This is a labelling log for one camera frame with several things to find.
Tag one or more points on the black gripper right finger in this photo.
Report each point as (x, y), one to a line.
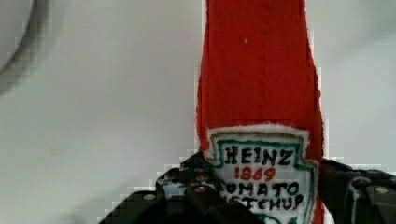
(356, 196)

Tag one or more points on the red plush ketchup bottle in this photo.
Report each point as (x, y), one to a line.
(258, 115)

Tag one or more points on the large grey round plate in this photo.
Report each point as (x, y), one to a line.
(22, 25)

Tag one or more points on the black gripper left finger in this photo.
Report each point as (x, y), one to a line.
(187, 194)

